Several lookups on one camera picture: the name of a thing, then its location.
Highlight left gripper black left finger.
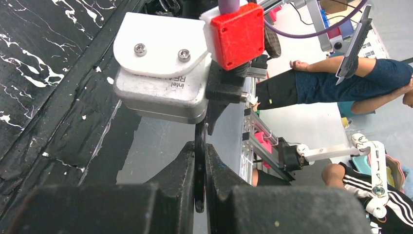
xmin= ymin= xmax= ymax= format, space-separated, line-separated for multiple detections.
xmin=7 ymin=142 xmax=194 ymax=234

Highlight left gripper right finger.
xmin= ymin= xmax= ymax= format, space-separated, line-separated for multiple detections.
xmin=206 ymin=144 xmax=370 ymax=234

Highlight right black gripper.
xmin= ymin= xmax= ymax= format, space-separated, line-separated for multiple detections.
xmin=206 ymin=54 xmax=268 ymax=136

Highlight small scissors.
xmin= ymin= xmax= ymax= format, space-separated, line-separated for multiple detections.
xmin=194 ymin=120 xmax=207 ymax=213

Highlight person in blue shirt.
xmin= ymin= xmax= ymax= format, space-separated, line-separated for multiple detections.
xmin=253 ymin=56 xmax=413 ymax=115

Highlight person in striped shorts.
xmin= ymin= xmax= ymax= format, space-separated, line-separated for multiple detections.
xmin=252 ymin=162 xmax=413 ymax=234

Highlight aluminium frame rail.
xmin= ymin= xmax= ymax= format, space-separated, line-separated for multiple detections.
xmin=240 ymin=77 xmax=296 ymax=183

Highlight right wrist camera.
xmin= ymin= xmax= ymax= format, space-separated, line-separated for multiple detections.
xmin=113 ymin=12 xmax=211 ymax=124

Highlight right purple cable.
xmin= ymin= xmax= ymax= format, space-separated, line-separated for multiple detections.
xmin=218 ymin=0 xmax=369 ymax=40

